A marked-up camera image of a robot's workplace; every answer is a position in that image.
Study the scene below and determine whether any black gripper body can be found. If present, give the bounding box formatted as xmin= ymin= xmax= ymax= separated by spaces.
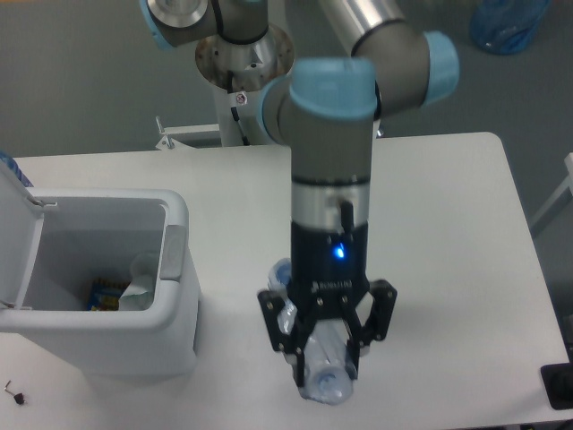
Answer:
xmin=287 ymin=221 xmax=369 ymax=325

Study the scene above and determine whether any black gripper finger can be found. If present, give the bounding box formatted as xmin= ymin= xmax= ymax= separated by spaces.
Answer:
xmin=257 ymin=290 xmax=313 ymax=388
xmin=339 ymin=279 xmax=398 ymax=380

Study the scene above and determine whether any clear plastic water bottle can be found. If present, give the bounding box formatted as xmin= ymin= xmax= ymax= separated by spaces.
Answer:
xmin=268 ymin=258 xmax=353 ymax=405

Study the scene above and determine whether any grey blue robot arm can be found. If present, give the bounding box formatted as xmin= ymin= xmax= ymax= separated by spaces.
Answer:
xmin=140 ymin=1 xmax=459 ymax=389

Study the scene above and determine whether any white trash can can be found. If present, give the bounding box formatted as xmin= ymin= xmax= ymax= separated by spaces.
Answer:
xmin=1 ymin=189 xmax=201 ymax=376

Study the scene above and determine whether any white trash can lid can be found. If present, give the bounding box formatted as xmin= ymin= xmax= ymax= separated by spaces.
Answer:
xmin=1 ymin=163 xmax=57 ymax=310

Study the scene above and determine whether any black device at edge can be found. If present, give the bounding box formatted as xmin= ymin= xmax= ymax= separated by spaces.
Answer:
xmin=541 ymin=363 xmax=572 ymax=410

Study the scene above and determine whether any blue yellow snack packet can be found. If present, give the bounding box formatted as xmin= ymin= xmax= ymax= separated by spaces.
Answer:
xmin=86 ymin=278 xmax=129 ymax=311

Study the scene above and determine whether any small black key fob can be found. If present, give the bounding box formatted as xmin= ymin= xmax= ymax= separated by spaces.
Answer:
xmin=13 ymin=393 xmax=26 ymax=405

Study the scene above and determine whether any small metal hex key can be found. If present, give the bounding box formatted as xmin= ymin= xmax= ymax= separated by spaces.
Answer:
xmin=4 ymin=380 xmax=15 ymax=396

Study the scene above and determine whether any blue plastic bag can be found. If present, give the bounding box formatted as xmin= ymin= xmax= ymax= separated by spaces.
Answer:
xmin=469 ymin=0 xmax=552 ymax=56

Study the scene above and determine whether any blue patterned item behind lid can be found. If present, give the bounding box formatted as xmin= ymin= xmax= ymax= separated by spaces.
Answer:
xmin=0 ymin=150 xmax=33 ymax=187

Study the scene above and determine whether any white pedestal foot bracket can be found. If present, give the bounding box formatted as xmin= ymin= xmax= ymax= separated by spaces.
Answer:
xmin=154 ymin=115 xmax=386 ymax=151

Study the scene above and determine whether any black pedestal cable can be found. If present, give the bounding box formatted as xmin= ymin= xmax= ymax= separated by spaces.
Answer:
xmin=226 ymin=69 xmax=251 ymax=147

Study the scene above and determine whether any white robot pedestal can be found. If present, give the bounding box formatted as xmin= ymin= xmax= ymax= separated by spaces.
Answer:
xmin=195 ymin=24 xmax=295 ymax=133

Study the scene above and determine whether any white frame at right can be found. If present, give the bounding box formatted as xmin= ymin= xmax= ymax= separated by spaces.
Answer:
xmin=529 ymin=153 xmax=572 ymax=238

